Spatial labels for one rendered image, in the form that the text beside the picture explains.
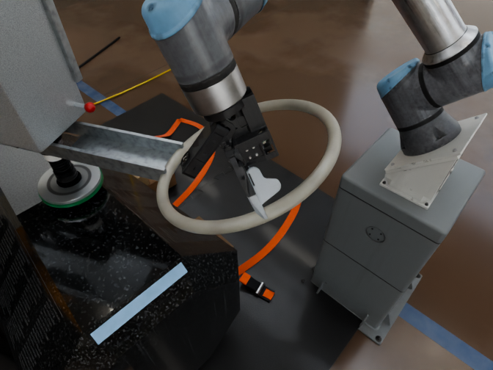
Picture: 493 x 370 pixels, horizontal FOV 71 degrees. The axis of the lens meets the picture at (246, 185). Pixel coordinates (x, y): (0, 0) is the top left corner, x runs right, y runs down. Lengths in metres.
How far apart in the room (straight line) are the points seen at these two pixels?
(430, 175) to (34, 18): 1.20
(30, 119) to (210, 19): 0.70
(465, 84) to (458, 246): 1.45
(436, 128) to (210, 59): 0.91
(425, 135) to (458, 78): 0.20
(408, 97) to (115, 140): 0.92
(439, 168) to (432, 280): 1.13
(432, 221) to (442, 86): 0.44
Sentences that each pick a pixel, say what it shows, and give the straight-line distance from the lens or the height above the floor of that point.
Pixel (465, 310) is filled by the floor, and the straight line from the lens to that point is 2.25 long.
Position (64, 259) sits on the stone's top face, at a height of 0.82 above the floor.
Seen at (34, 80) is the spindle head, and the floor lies 1.31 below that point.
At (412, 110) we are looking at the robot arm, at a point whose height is 1.13.
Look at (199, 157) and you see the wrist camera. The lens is 0.58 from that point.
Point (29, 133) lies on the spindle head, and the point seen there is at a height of 1.20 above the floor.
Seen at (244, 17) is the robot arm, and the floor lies 1.58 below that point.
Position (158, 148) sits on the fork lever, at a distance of 1.08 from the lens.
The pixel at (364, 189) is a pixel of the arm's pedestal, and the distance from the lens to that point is 1.33.
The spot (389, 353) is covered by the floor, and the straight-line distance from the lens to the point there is 1.99.
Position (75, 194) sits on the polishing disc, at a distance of 1.33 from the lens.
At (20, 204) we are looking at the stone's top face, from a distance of 1.48.
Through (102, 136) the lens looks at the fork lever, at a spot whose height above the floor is 1.08.
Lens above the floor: 1.79
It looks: 48 degrees down
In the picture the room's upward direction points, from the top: straight up
